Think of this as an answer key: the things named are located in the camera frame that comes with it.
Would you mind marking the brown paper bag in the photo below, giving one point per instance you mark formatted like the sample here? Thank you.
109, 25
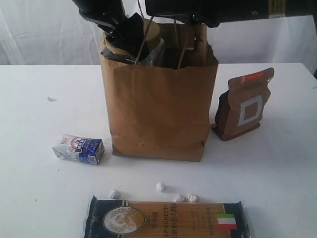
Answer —
163, 112

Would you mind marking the clear jar with gold lid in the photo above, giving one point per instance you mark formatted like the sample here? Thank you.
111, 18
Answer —
154, 42

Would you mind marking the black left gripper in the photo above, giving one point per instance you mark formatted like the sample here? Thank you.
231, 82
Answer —
124, 33

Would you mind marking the spaghetti package dark blue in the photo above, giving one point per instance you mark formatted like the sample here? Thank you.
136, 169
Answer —
131, 219

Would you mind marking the brown stand-up pouch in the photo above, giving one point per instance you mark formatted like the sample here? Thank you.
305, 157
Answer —
240, 108

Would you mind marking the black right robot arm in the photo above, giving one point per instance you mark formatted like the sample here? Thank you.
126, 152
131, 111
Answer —
214, 12

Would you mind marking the small blue milk carton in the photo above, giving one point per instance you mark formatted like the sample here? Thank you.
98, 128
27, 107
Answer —
80, 149

